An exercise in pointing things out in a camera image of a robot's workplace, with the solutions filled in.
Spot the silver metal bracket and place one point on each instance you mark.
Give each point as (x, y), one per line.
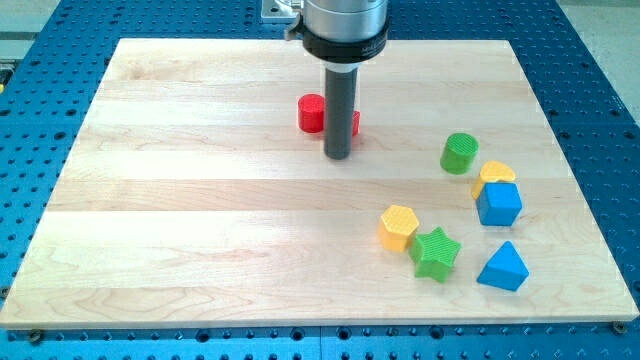
(279, 11)

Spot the blue cube block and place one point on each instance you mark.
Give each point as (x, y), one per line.
(499, 204)

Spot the green cylinder block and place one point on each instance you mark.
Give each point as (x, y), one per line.
(459, 153)

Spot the red block behind rod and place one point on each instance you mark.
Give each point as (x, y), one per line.
(355, 122)

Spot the yellow heart block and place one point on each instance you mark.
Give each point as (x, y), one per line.
(491, 172)

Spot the green star block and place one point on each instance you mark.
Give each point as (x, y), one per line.
(434, 255)

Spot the light wooden board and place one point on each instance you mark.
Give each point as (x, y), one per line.
(191, 198)

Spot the yellow hexagon block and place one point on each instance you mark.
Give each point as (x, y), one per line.
(397, 228)

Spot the blue triangle block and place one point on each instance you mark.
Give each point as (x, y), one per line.
(505, 269)

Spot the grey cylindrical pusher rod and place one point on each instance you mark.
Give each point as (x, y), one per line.
(340, 93)

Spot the red cylinder block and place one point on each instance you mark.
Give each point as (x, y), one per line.
(311, 109)

